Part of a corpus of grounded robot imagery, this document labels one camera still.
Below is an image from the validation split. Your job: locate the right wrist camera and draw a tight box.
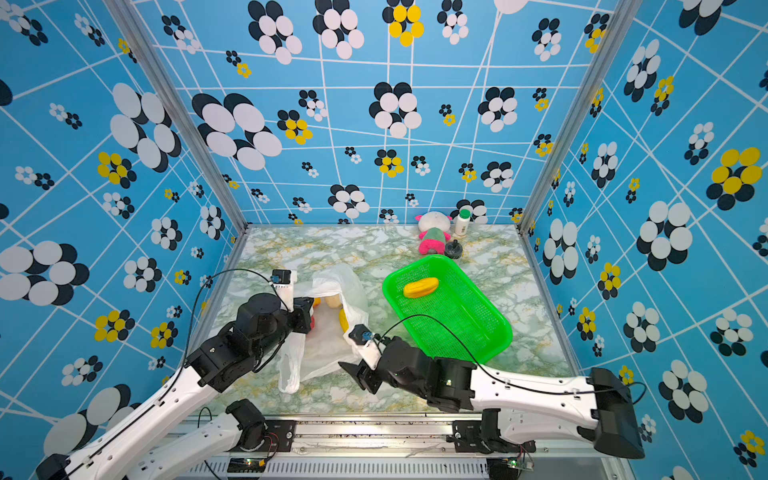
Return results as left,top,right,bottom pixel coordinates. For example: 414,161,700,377
348,324,373,346

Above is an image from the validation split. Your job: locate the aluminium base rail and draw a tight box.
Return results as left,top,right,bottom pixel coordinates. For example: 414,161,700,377
110,413,637,480

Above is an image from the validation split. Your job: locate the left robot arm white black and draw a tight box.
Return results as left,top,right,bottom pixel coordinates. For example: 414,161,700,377
36,288,314,479

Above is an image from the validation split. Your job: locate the right aluminium frame post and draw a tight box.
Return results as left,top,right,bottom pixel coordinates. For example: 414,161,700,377
520,0,642,234

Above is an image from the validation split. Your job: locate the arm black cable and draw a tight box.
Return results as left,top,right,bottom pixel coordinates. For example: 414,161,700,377
59,267,289,480
368,313,648,406

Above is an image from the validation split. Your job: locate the yellow corn-like fruit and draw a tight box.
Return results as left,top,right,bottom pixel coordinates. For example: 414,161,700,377
338,308,349,333

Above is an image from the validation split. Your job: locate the jar with black lid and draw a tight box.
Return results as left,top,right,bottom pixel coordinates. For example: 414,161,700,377
443,239,463,260

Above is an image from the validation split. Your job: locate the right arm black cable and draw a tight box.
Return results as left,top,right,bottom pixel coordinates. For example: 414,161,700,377
368,313,648,406

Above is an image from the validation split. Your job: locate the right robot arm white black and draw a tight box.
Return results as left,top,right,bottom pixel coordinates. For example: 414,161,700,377
340,337,645,460

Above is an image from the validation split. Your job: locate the green plastic basket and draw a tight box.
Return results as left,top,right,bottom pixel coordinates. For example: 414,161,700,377
382,255,514,364

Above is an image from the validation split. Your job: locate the pink white plush toy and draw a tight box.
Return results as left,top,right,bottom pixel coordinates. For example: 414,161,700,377
416,211,451,255

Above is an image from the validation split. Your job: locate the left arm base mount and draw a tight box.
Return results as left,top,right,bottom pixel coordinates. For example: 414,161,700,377
229,419,297,453

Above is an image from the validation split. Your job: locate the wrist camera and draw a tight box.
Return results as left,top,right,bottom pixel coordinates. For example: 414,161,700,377
348,324,373,346
270,269,293,285

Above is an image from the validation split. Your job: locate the pale beige fruit in bag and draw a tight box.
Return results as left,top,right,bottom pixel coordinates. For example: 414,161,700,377
324,294,342,309

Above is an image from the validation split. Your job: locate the white plastic bag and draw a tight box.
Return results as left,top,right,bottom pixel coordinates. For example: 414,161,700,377
277,263,369,394

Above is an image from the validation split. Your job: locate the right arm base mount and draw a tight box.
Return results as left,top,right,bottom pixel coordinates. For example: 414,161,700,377
446,420,537,455

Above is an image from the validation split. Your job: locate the aluminium frame post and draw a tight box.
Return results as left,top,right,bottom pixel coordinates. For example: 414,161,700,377
104,1,248,236
520,0,642,234

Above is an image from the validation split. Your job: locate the left aluminium frame post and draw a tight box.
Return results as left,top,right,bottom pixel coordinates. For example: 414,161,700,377
104,1,248,236

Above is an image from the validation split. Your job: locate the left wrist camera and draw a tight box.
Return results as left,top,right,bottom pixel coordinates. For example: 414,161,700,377
270,269,293,285

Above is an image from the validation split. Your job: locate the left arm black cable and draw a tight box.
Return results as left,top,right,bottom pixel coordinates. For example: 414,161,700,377
59,267,289,480

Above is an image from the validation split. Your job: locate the white bottle green cap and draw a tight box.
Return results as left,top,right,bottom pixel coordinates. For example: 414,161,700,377
454,208,472,238

